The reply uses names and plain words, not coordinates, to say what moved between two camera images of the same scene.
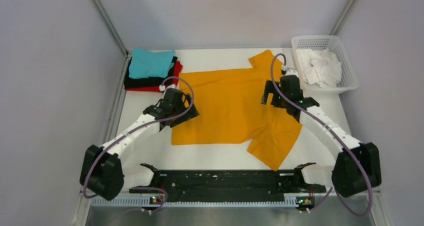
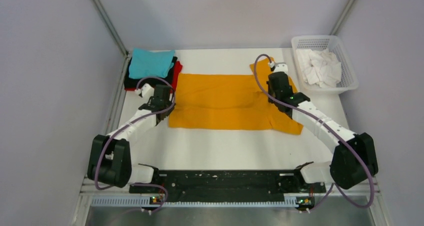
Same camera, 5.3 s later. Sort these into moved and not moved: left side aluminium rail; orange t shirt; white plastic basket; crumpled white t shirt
Moved: orange t shirt
Not moved: white plastic basket; crumpled white t shirt; left side aluminium rail
